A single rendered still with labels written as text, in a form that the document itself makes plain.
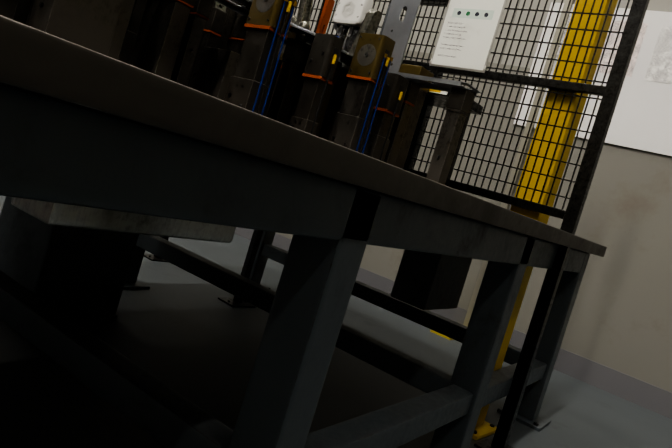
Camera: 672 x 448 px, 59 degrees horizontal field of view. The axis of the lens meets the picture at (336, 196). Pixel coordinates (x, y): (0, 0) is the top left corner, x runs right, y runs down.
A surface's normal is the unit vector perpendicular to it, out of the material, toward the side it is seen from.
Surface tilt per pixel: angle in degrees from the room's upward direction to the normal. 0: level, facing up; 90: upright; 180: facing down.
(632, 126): 90
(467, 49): 90
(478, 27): 90
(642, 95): 90
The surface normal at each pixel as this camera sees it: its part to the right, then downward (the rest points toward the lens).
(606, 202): -0.54, -0.14
